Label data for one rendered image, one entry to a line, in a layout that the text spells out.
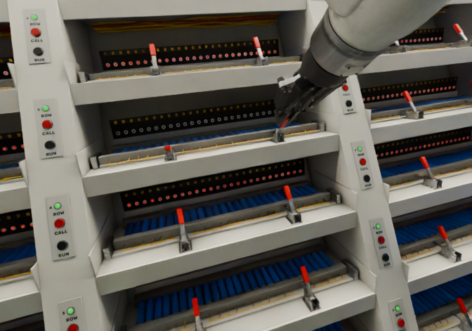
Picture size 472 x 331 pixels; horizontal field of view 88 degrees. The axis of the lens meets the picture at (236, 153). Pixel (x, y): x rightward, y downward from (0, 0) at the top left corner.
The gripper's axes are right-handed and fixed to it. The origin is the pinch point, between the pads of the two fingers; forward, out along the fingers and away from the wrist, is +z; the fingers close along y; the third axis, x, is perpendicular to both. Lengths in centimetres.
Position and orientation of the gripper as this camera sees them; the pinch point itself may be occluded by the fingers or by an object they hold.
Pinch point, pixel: (286, 113)
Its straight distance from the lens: 57.1
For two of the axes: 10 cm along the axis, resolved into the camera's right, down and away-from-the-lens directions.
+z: -1.7, 2.8, 9.5
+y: 9.6, -1.7, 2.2
